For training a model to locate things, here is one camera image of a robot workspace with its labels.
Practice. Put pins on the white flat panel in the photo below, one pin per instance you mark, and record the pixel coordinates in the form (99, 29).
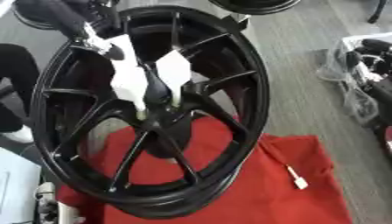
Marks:
(18, 186)

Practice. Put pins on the black bag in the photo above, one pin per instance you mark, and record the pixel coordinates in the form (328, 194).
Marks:
(383, 96)

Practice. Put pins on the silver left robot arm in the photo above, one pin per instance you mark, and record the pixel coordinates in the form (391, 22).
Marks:
(47, 201)

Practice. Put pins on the person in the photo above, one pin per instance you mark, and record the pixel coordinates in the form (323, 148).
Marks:
(18, 75)

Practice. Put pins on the black spoked wheel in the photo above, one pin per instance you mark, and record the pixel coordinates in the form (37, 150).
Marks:
(240, 96)

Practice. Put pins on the black chair leg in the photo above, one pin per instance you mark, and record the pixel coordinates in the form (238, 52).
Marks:
(376, 11)

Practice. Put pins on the clear plastic bag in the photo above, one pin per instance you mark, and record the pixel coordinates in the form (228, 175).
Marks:
(352, 81)

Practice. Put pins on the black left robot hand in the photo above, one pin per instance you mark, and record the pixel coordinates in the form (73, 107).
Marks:
(53, 14)

